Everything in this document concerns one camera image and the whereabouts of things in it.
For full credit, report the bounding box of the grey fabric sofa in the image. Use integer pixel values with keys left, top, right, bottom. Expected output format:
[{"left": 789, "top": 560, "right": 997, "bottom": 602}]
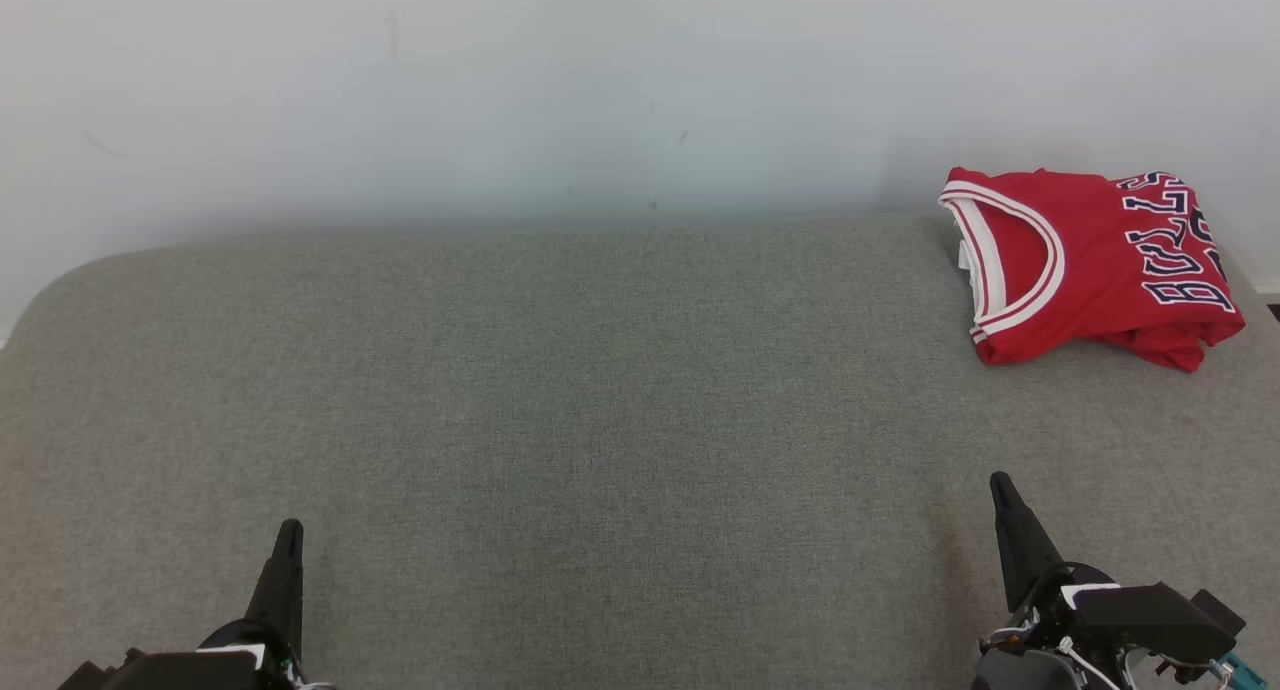
[{"left": 0, "top": 215, "right": 1280, "bottom": 690}]

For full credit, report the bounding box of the teal connector with black cable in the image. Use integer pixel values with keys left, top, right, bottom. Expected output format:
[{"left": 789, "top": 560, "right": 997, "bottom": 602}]
[{"left": 1214, "top": 650, "right": 1269, "bottom": 690}]

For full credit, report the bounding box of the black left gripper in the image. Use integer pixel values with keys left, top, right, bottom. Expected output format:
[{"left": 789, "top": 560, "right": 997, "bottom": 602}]
[{"left": 55, "top": 518, "right": 305, "bottom": 690}]

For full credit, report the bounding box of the red shorts white waistband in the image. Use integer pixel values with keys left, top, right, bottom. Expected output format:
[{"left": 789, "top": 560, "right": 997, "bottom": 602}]
[{"left": 1100, "top": 325, "right": 1212, "bottom": 374}]

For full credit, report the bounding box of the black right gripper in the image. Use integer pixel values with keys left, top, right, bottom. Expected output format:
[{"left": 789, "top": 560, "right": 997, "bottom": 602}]
[{"left": 985, "top": 472, "right": 1238, "bottom": 690}]

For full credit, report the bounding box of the red jersey with white sleeves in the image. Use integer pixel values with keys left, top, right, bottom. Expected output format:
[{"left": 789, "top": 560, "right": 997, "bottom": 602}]
[{"left": 937, "top": 167, "right": 1247, "bottom": 368}]

